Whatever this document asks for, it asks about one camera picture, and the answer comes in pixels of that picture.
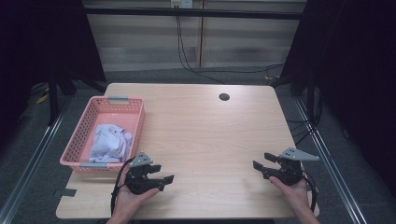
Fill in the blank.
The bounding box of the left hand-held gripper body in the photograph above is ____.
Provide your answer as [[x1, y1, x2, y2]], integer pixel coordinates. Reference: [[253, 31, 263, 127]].
[[124, 151, 165, 196]]

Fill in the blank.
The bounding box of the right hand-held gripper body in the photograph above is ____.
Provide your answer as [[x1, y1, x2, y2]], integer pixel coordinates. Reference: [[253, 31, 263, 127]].
[[262, 147, 320, 187]]

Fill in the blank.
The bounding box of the white patterned towel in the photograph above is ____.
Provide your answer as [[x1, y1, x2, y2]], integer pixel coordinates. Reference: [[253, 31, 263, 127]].
[[88, 123, 134, 164]]

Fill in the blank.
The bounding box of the pink plastic basket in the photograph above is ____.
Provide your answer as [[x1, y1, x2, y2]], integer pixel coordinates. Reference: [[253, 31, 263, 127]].
[[59, 95, 146, 175]]

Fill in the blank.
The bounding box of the person's right hand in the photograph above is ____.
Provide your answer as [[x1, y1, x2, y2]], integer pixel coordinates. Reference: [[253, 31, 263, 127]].
[[268, 175, 313, 217]]

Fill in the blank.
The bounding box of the person's left hand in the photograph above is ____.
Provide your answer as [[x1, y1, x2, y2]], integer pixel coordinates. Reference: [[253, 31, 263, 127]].
[[110, 170, 161, 224]]

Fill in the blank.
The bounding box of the black curtain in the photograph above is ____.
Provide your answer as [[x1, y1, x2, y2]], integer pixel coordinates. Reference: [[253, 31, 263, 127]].
[[270, 0, 396, 199], [0, 0, 107, 153]]

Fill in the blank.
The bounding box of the black metal stand leg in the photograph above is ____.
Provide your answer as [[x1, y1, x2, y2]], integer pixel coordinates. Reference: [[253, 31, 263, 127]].
[[47, 73, 61, 126]]

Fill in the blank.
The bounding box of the yellow floor item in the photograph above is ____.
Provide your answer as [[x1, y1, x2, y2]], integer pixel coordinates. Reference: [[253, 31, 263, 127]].
[[35, 92, 50, 105]]

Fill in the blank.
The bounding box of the black horizontal metal bar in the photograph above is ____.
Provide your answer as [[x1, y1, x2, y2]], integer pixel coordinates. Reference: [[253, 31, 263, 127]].
[[81, 6, 308, 21]]

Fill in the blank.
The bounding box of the left hand-held gripper black cable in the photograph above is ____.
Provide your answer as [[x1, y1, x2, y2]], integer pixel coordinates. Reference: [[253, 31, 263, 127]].
[[109, 157, 135, 217]]

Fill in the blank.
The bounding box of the metal floor rail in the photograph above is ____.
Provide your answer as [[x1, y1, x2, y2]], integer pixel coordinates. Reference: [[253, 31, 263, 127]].
[[293, 96, 369, 224], [0, 92, 74, 224]]

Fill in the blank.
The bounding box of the black floor cable bundle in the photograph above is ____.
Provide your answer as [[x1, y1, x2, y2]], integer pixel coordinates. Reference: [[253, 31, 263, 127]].
[[285, 90, 324, 147]]

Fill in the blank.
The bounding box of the black cable along floor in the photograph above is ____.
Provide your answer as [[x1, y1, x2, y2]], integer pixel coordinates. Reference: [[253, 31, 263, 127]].
[[195, 63, 285, 76]]

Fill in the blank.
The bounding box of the black hanging wall cable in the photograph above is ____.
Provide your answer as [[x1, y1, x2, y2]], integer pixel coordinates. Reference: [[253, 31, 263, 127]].
[[175, 15, 226, 85]]

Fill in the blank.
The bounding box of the white wall socket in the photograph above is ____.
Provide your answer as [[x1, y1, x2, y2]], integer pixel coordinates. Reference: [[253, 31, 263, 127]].
[[170, 0, 194, 9]]

